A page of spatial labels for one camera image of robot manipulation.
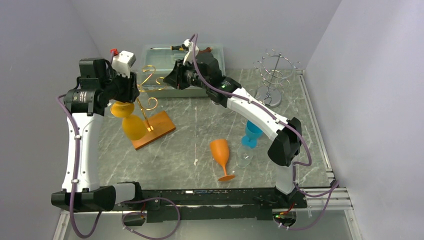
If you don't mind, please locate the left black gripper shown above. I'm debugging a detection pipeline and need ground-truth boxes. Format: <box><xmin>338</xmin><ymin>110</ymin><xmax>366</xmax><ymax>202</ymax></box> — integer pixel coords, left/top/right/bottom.
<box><xmin>100</xmin><ymin>66</ymin><xmax>140</xmax><ymax>103</ymax></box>

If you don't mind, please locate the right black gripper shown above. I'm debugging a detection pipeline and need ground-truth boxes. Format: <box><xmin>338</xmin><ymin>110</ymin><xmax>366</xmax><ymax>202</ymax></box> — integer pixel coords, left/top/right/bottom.
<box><xmin>163</xmin><ymin>58</ymin><xmax>210</xmax><ymax>90</ymax></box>

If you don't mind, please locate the yellow frosted wine glass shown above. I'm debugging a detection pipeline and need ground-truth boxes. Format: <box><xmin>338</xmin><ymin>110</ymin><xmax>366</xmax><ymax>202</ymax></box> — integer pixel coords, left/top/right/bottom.
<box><xmin>110</xmin><ymin>101</ymin><xmax>148</xmax><ymax>141</ymax></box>

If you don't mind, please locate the gold wire wine glass rack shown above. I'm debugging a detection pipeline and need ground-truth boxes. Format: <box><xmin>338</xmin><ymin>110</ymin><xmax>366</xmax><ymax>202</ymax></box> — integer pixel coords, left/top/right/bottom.
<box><xmin>131</xmin><ymin>65</ymin><xmax>176</xmax><ymax>151</ymax></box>

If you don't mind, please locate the orange plastic wine glass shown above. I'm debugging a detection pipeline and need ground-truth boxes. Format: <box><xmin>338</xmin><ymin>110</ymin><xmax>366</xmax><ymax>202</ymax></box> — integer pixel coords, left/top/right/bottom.
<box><xmin>209</xmin><ymin>138</ymin><xmax>235</xmax><ymax>182</ymax></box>

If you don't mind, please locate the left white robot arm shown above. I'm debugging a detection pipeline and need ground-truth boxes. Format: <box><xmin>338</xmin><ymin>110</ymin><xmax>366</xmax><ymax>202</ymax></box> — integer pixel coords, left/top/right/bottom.
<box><xmin>51</xmin><ymin>53</ymin><xmax>144</xmax><ymax>212</ymax></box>

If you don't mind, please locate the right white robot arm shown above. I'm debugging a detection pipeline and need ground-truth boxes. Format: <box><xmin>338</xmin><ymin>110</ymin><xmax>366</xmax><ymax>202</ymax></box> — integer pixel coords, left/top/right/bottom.
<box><xmin>163</xmin><ymin>53</ymin><xmax>304</xmax><ymax>208</ymax></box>

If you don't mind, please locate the blue plastic wine glass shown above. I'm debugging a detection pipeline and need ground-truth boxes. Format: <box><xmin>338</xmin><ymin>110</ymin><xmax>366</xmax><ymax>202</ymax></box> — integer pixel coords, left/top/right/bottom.
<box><xmin>241</xmin><ymin>120</ymin><xmax>263</xmax><ymax>149</ymax></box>

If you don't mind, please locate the clear plastic storage box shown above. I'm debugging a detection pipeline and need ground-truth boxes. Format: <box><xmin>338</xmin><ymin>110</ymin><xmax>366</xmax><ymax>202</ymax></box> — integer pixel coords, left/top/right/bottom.
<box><xmin>137</xmin><ymin>43</ymin><xmax>226</xmax><ymax>99</ymax></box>

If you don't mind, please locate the black yellow screwdriver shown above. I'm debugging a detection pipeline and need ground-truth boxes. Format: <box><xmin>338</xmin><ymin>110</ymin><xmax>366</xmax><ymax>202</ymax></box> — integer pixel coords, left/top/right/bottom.
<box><xmin>150</xmin><ymin>45</ymin><xmax>187</xmax><ymax>52</ymax></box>

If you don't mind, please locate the brown pipe fitting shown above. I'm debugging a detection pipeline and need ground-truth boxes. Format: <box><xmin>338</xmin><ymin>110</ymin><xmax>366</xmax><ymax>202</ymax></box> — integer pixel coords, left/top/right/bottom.
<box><xmin>198</xmin><ymin>47</ymin><xmax>213</xmax><ymax>54</ymax></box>

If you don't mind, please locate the clear stemless glass front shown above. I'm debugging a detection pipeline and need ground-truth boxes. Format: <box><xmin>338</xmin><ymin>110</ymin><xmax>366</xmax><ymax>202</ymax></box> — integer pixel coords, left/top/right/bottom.
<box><xmin>236</xmin><ymin>145</ymin><xmax>254</xmax><ymax>169</ymax></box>

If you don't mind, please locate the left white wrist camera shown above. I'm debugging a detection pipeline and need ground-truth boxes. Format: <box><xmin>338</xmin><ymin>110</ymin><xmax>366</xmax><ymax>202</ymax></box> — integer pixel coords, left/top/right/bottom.
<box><xmin>110</xmin><ymin>48</ymin><xmax>136</xmax><ymax>78</ymax></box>

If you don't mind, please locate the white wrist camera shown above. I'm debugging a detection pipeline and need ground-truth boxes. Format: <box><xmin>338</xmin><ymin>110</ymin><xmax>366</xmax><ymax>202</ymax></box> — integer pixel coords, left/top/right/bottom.
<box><xmin>110</xmin><ymin>48</ymin><xmax>136</xmax><ymax>78</ymax></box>
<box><xmin>183</xmin><ymin>39</ymin><xmax>199</xmax><ymax>66</ymax></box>

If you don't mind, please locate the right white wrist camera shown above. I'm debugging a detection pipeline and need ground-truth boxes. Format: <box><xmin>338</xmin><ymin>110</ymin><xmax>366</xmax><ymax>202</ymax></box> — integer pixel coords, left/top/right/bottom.
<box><xmin>183</xmin><ymin>39</ymin><xmax>199</xmax><ymax>66</ymax></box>

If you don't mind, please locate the silver wire cup rack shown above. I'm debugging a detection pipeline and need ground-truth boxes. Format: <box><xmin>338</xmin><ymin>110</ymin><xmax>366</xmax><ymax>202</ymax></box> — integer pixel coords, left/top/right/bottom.
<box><xmin>253</xmin><ymin>49</ymin><xmax>300</xmax><ymax>109</ymax></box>

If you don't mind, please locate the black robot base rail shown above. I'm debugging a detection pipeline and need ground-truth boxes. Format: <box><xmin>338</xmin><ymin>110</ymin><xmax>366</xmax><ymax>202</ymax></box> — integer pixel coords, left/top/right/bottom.
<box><xmin>113</xmin><ymin>187</ymin><xmax>307</xmax><ymax>223</ymax></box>

